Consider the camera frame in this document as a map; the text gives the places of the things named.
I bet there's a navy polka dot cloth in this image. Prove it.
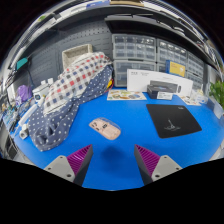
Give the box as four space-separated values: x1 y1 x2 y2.
27 64 114 153

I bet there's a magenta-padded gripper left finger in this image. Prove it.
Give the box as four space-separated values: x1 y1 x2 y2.
43 143 94 187

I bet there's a clear plastic bag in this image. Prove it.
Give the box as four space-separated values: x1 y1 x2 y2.
189 89 210 104

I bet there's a purple bag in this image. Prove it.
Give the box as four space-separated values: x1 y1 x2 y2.
15 84 33 103

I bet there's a white keyboard box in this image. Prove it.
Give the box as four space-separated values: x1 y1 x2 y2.
126 68 194 98

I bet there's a yellow and blue box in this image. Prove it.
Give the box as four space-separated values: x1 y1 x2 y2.
165 60 187 78

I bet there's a black mouse pad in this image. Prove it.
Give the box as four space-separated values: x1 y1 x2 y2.
145 103 203 140

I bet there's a red blue checkered cloth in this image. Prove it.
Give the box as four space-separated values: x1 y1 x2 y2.
42 52 113 116

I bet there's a black wall shelf unit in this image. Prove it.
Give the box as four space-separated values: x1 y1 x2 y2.
104 13 222 69

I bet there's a teal tool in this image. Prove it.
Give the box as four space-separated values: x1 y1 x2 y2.
14 57 30 71

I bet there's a small yellow item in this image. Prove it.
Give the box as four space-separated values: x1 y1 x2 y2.
106 79 115 91

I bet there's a grey small-drawer cabinet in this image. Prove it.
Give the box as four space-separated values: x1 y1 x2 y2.
156 38 188 68
111 33 157 63
185 52 205 92

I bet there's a green potted plant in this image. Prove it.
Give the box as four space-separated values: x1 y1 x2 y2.
208 79 224 109

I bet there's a small colourful sticker sheet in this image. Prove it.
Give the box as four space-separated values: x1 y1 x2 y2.
178 94 203 107

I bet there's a white woven basket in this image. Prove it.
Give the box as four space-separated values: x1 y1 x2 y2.
61 43 94 71

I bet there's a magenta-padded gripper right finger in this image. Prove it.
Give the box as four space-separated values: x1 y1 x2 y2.
133 144 184 186

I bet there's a white plastic container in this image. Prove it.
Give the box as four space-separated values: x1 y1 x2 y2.
32 78 54 103

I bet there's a small black box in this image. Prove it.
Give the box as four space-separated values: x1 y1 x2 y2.
146 84 175 101

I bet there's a large colourful sticker sheet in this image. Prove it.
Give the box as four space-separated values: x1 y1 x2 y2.
106 89 148 102

